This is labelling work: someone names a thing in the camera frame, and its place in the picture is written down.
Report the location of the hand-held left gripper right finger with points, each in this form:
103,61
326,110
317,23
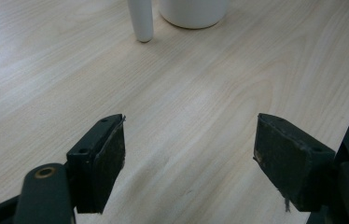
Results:
290,160

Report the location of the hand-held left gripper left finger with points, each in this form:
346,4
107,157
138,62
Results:
99,163

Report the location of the white cup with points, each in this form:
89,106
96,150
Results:
192,12

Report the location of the white slim cylinder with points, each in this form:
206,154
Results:
142,18

